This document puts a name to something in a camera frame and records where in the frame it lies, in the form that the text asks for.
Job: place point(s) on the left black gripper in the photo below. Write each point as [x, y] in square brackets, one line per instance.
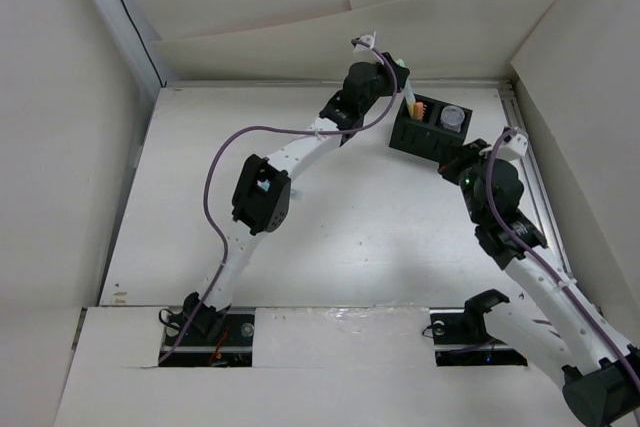
[383, 70]

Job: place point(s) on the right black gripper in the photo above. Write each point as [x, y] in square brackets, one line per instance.
[471, 152]

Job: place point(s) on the green highlighter pen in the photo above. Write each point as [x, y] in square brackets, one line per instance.
[407, 90]

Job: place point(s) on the orange highlighter pen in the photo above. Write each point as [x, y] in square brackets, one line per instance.
[419, 111]

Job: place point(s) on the clear jar of paper clips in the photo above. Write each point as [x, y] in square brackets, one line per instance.
[452, 118]

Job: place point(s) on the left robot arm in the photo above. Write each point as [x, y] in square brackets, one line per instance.
[261, 199]

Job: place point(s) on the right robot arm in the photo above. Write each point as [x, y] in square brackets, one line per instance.
[594, 365]

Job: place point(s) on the black two-compartment organizer box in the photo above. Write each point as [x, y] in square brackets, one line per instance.
[426, 138]

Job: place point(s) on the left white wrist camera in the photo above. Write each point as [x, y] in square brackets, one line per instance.
[364, 45]

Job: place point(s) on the aluminium rail right side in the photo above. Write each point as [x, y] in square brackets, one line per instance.
[532, 178]

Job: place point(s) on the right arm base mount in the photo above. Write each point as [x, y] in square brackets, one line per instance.
[460, 337]

